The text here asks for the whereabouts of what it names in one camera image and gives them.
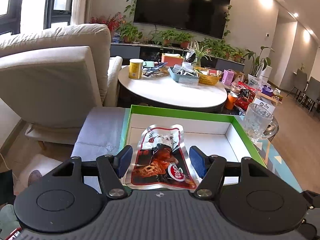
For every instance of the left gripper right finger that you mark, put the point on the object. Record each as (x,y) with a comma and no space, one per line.
(210,168)

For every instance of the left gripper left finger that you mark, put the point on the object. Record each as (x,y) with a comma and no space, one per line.
(111,169)

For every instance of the red silver meat snack packet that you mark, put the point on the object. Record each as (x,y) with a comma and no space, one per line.
(161,161)

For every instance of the green white cardboard box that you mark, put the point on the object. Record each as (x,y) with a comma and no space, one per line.
(213,134)

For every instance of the light blue table mat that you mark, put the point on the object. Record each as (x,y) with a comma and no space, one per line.
(275,163)

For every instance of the clear glass beer mug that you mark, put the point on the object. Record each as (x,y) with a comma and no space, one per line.
(259,123)

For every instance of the orange cup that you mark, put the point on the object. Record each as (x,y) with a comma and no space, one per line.
(231,99)

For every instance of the red snack bag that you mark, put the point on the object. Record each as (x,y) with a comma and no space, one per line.
(245,97)

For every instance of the yellow woven basket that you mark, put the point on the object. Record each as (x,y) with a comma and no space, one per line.
(208,76)

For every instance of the round white coffee table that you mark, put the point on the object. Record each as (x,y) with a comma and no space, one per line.
(163,91)

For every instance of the blue plastic basket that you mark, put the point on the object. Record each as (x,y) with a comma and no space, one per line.
(184,79)

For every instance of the pink small box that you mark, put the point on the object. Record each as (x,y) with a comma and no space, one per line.
(227,78)

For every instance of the yellow tin can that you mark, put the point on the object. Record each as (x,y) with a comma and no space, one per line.
(135,68)

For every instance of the cream fabric sofa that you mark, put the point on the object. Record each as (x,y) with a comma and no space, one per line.
(52,79)

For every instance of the tall green floor plant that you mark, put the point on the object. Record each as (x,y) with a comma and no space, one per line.
(258,62)

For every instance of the orange tissue box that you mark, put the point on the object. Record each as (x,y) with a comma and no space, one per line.
(172,59)

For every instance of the grey dining chair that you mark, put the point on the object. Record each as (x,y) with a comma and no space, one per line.
(299,83)

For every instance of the red flower arrangement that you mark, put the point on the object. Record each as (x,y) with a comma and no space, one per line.
(112,21)

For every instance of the black wall television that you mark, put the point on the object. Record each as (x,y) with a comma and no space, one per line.
(207,17)

